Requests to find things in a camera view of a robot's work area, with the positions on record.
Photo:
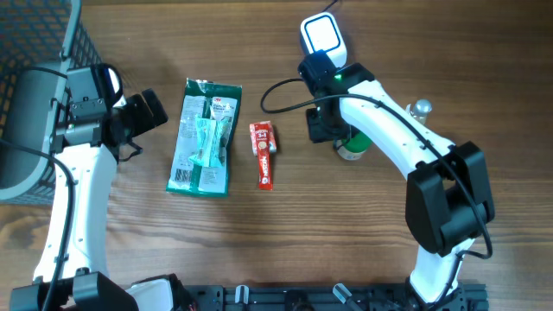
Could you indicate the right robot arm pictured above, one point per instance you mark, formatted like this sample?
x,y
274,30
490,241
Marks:
x,y
448,196

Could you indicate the dark grey plastic basket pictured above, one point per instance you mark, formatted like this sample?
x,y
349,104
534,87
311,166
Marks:
x,y
40,42

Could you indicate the yellow dish soap bottle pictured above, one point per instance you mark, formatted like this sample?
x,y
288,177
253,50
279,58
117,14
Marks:
x,y
420,110

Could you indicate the red Nescafe coffee stick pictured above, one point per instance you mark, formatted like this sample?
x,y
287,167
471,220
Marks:
x,y
263,156

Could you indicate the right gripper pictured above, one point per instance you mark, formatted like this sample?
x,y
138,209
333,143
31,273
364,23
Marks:
x,y
316,134

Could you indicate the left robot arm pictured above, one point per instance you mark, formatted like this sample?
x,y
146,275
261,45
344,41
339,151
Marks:
x,y
63,138

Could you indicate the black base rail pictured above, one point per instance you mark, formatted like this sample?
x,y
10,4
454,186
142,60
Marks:
x,y
383,296

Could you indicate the green lid white jar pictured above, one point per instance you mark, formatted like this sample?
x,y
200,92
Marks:
x,y
353,148

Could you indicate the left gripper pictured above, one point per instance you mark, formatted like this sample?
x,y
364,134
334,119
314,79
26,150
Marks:
x,y
144,120

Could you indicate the white barcode scanner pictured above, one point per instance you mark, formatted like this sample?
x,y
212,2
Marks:
x,y
322,33

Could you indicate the green white plastic package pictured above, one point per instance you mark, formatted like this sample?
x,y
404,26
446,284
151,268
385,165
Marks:
x,y
208,120

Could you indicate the red white tissue pack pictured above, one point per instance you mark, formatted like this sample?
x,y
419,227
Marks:
x,y
272,137

